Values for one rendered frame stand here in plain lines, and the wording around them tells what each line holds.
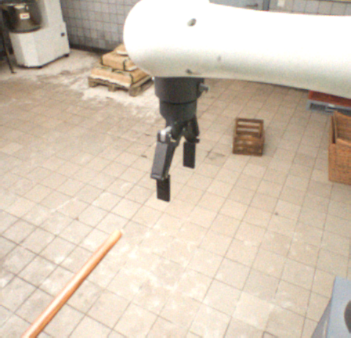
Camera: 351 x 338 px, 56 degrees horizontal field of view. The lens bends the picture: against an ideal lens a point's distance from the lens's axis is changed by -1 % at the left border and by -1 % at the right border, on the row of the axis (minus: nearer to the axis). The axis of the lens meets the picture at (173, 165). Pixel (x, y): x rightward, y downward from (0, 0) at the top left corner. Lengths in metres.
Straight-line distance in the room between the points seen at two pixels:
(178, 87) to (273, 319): 1.87
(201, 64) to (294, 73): 0.12
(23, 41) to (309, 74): 5.57
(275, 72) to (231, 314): 1.93
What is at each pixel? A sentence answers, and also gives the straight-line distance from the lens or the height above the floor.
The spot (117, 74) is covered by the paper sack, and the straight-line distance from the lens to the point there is 4.70.
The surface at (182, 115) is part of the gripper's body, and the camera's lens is 0.64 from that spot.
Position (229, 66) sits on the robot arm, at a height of 1.79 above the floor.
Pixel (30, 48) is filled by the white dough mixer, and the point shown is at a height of 0.34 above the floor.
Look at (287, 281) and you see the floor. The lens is 2.47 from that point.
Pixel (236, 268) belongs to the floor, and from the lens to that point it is 2.45.
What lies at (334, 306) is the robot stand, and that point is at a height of 1.20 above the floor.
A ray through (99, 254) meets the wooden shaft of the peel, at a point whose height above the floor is 1.21.
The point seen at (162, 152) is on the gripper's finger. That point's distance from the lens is 0.64.
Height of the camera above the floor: 1.94
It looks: 36 degrees down
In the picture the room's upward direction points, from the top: straight up
